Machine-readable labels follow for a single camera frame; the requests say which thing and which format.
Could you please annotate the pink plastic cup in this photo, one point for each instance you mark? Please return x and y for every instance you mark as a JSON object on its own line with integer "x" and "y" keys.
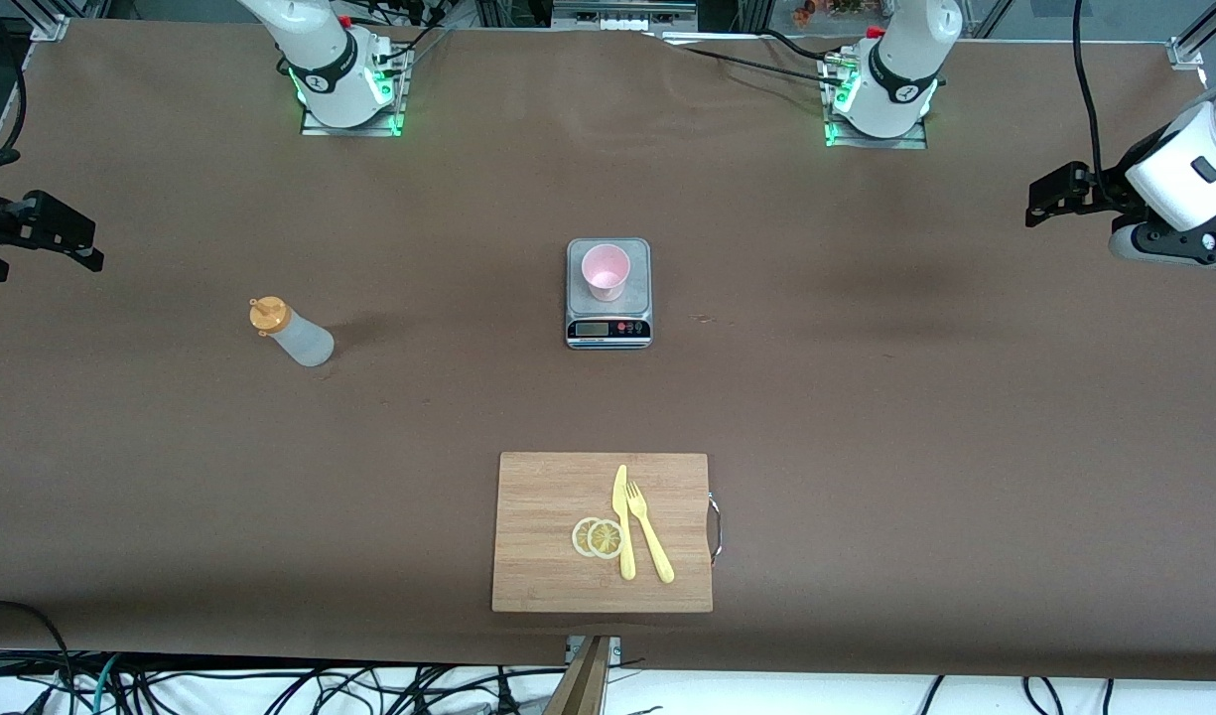
{"x": 606, "y": 268}

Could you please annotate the clear sauce bottle orange cap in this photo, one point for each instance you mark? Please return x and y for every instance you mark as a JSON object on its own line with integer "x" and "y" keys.
{"x": 305, "y": 343}

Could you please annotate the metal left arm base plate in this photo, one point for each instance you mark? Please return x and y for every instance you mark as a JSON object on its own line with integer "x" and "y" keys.
{"x": 905, "y": 143}

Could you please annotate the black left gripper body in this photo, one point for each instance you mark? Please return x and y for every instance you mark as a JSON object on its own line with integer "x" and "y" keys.
{"x": 1106, "y": 192}

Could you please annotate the lemon slice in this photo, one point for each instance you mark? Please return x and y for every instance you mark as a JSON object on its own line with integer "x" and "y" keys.
{"x": 605, "y": 539}
{"x": 579, "y": 537}

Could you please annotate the brown table cover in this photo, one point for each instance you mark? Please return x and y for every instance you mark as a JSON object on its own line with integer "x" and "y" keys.
{"x": 866, "y": 397}

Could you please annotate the yellow plastic fork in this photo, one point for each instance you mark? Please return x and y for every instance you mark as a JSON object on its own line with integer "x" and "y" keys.
{"x": 657, "y": 556}

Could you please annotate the white power strip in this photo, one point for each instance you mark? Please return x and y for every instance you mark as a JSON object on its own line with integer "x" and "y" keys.
{"x": 624, "y": 25}

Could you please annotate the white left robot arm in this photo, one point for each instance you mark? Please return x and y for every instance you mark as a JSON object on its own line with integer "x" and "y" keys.
{"x": 905, "y": 60}

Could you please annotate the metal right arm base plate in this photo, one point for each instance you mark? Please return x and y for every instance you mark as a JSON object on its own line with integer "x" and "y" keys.
{"x": 369, "y": 128}

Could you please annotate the wooden cutting board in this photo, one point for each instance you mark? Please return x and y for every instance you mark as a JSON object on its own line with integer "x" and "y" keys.
{"x": 538, "y": 516}

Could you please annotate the aluminium frame corner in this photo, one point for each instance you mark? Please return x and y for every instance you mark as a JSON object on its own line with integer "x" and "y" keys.
{"x": 1188, "y": 52}
{"x": 50, "y": 25}

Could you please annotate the silver digital kitchen scale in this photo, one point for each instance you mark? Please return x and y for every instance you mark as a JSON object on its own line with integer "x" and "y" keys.
{"x": 639, "y": 303}

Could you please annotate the yellow plastic knife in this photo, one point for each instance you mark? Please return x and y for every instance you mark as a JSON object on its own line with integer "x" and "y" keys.
{"x": 627, "y": 556}

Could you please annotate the wooden post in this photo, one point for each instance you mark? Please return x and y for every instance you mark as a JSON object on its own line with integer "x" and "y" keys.
{"x": 583, "y": 685}

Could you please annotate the small metal bracket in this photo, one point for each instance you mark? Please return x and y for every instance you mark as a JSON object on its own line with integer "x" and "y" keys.
{"x": 615, "y": 650}

